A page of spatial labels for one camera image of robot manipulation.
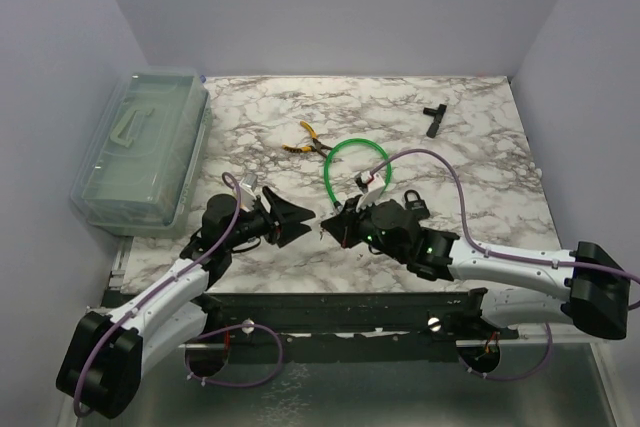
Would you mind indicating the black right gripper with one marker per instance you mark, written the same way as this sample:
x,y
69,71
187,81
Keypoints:
x,y
342,226

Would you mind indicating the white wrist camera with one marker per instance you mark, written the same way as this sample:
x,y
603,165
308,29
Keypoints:
x,y
372,186
248,191

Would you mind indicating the clear plastic storage box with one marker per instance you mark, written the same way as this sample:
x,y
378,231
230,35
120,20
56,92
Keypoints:
x,y
138,175

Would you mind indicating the green cable lock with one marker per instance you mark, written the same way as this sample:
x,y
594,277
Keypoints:
x,y
336,204

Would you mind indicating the yellow handled pliers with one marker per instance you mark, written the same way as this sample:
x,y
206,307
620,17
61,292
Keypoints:
x,y
315,146

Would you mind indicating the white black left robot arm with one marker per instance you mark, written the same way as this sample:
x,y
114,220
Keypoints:
x,y
109,353

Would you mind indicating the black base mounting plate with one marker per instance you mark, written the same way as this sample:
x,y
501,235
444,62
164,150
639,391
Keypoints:
x,y
357,327

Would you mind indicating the aluminium rail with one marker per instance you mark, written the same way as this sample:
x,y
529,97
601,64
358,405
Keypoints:
x,y
533,334

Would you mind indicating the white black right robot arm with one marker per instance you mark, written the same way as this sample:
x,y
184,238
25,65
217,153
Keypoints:
x,y
584,287

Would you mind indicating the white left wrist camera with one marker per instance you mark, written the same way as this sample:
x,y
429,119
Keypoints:
x,y
248,191

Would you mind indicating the black padlock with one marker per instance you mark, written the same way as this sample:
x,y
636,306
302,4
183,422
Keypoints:
x,y
415,204

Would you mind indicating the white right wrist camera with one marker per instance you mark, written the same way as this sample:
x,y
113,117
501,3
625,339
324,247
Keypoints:
x,y
372,186

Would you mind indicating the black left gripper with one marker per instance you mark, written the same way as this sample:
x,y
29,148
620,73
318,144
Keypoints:
x,y
288,213

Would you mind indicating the black T-shaped tool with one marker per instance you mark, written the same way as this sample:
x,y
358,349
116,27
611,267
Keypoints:
x,y
437,115

